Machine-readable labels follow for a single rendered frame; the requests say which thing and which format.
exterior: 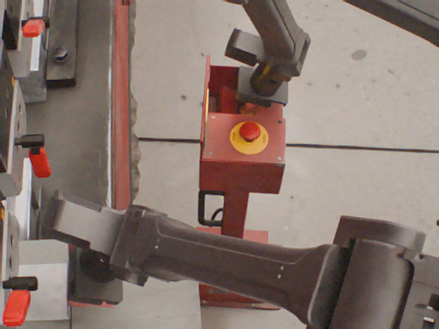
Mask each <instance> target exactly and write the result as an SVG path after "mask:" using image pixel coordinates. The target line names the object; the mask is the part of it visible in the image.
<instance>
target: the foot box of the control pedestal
mask: <svg viewBox="0 0 439 329"><path fill-rule="evenodd" d="M196 230H200V231H204V232H208V233H215V234H219V235H221V230H222V228H216V227H204V226H197V227H196ZM268 233H269V231H262V230H245V231H244V236H243V240H250V241H253V240H254V241H258V242H262V243H267V244H269V243H268ZM198 284H199V295H200V306H215V307H227V308H240V309H275V310H279V309H281V307H280V306H278V307H277V306H275V305H271V304H268V303H265V302H261V301H259V300H256V299H255V300H253V299H250V298H246V297H245V296H242V295H237V294H235V293H232V292H229V291H225V290H220V289H218V288H214V287H210V286H208V285H205V284H201V283H198Z"/></svg>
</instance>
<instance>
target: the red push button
mask: <svg viewBox="0 0 439 329"><path fill-rule="evenodd" d="M239 133H240V136H241V137H242V138H243V139H244V141H246V142H247V143H252V142H254V141H255V140H256V139H258V138H259V135H260V129H259V125H258V124H256V123H255V122H252V121H247V122H245V123H244V124H242V125H241V127H240V128H239Z"/></svg>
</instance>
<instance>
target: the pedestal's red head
mask: <svg viewBox="0 0 439 329"><path fill-rule="evenodd" d="M209 60H210V55H207V58H206V67H205V85H204V95H203V104H202V115H201V133H200V156H199V184H198V187H199V189H200V190H222V191H234V192H246V193H269V194H279V193H280V190H281V184H282V180H283V176H284V173H285V166H286V142H285V118H283V117H282V104H280V103H274V102H271V106H270V108H269V109H268V110H261V111H256V112H255V113H256V116H248V115H238V113H237V107H238V105H239V104H240V103H245V102H242V101H237V100H236V99H235V93H236V87H237V86H238V77H237V69H238V68H239V66H231V65H219V64H210V79H209V94H208V109H207V118H206V129H205V149H204V151H203V137H204V127H205V108H206V97H207V88H208V77H209ZM244 121H253V122H256V123H258V124H259V125H261V126H263V127H264V128H265V130H266V131H267V134H268V143H267V146H266V147H265V148H264V149H263V150H261V151H260V152H259V153H256V154H244V153H242V152H240V151H238V150H236V149H234V148H233V146H232V145H231V143H230V132H231V130H232V129H233V127H234V126H235V125H237V124H239V123H241V122H244Z"/></svg>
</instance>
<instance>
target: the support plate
mask: <svg viewBox="0 0 439 329"><path fill-rule="evenodd" d="M19 245H20V261H19V265H39V264H53V263H56V264H64V263H67V257H68V258H69V256H68V246H67V245H68V244H66V243H64V242H61V241H58V240H55V239H54V240H29V241H19ZM66 328H69V329H70V321H69V320H35V321H25V322H24V323H23V324H22V326H21V327H16V329H66ZM72 329H202V328H201V307H200V295H199V284H198V282H196V281H193V280H181V281H180V282H172V281H170V282H169V283H166V282H164V281H161V280H157V279H154V278H152V277H148V279H147V282H146V283H145V286H144V287H141V286H137V285H135V284H131V283H128V282H125V281H123V301H122V302H120V303H119V304H118V305H116V306H115V307H114V308H113V309H112V308H106V307H100V306H94V305H93V306H83V307H73V306H72Z"/></svg>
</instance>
